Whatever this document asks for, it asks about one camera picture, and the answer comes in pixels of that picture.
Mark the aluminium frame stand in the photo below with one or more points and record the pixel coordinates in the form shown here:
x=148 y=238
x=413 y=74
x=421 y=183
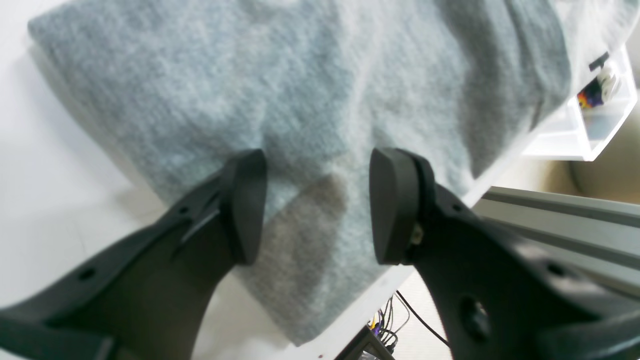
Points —
x=599 y=237

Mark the white storage bin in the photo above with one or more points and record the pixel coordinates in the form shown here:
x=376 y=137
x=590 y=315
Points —
x=574 y=133

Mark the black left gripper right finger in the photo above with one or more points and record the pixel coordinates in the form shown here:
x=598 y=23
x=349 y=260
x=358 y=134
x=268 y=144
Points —
x=499 y=297

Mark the grey T-shirt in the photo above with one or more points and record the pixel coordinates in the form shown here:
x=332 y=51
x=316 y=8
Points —
x=181 y=85

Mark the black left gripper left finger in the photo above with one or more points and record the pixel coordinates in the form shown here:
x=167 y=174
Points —
x=145 y=296

